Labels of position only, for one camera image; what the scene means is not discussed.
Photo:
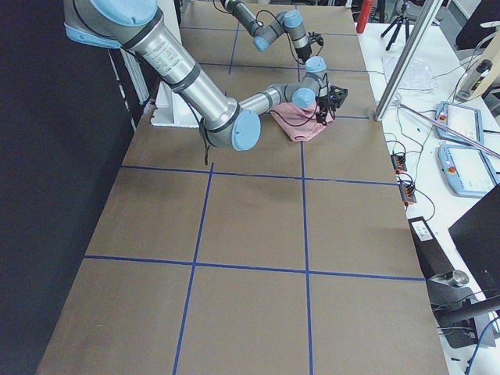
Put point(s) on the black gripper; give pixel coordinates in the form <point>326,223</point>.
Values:
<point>323,102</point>
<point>302,51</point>

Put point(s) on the pink Snoopy t-shirt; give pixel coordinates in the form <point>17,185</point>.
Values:
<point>298,124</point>

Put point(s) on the silver UR robot arm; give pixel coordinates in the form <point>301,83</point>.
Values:
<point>265,23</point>
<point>138,27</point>

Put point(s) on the red fire extinguisher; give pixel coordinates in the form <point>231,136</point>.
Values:
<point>364,15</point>

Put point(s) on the upper orange black USB hub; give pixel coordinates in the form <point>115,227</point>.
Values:
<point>398,163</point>

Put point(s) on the orange black usb hub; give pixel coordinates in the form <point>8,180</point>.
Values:
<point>398,163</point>
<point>407,191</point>

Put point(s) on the clear plastic bag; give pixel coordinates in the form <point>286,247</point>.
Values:
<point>418,76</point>

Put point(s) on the lower orange black USB hub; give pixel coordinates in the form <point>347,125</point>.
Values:
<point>407,191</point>

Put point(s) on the upper blue teach pendant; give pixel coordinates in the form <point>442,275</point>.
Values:
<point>462,119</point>

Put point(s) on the blue teach pendant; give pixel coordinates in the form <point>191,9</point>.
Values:
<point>467,170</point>
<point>462,119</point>

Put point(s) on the lower blue teach pendant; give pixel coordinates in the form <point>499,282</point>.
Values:
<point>467,170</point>

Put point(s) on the black box with label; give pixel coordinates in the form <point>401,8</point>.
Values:
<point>431,256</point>

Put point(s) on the black monitor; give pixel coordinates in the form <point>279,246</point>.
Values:
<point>476,237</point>

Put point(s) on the black desk clamp stand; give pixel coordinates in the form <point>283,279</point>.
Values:
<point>463,315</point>

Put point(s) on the black camera tripod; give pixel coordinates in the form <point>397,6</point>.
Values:
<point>400,21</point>

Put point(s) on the aluminium frame post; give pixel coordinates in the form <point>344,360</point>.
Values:
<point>416,37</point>

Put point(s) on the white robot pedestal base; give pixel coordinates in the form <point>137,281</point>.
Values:
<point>170,109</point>

